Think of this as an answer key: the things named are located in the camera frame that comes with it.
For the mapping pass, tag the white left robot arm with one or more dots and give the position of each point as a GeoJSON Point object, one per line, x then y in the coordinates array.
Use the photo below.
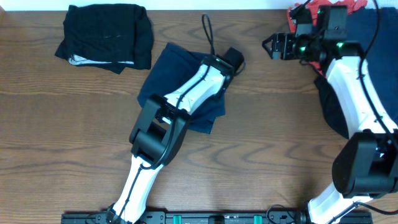
{"type": "Point", "coordinates": [160, 130]}

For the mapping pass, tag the folded black garment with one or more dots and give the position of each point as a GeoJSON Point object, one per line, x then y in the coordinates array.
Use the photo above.
{"type": "Point", "coordinates": [107, 36]}

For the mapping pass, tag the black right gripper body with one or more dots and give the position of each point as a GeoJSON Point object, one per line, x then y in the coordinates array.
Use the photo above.
{"type": "Point", "coordinates": [290, 49]}

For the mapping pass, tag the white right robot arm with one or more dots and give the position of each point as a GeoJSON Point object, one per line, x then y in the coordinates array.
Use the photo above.
{"type": "Point", "coordinates": [366, 168]}

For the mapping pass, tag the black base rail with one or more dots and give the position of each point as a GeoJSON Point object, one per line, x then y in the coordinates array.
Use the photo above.
{"type": "Point", "coordinates": [142, 215]}

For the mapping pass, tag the navy blue shorts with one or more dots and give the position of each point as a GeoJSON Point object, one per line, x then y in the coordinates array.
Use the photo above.
{"type": "Point", "coordinates": [172, 69]}

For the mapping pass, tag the black garment under pile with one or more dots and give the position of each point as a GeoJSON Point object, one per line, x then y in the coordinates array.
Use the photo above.
{"type": "Point", "coordinates": [332, 112]}

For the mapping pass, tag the red orange garment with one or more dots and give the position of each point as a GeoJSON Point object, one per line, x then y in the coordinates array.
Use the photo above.
{"type": "Point", "coordinates": [313, 6]}

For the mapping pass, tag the navy blue garment pile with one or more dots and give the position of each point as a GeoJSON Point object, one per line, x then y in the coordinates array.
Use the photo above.
{"type": "Point", "coordinates": [382, 57]}

